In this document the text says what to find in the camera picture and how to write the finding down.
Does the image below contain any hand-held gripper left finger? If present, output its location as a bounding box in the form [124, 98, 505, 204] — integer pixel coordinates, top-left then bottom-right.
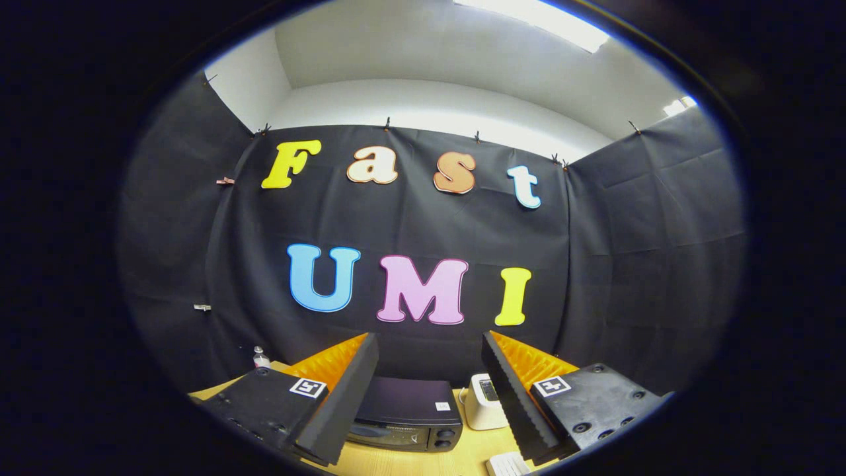
[198, 332, 381, 467]

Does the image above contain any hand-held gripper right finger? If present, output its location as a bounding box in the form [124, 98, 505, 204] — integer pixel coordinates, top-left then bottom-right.
[481, 329, 666, 467]

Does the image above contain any black toaster oven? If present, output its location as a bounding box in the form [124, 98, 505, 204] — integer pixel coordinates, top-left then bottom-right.
[348, 376, 464, 454]

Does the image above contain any white toaster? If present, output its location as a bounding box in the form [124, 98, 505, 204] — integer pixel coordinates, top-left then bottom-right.
[459, 373, 510, 432]

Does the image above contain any white rectangular dish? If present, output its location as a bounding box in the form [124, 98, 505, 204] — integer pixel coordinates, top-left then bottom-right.
[485, 451, 533, 476]

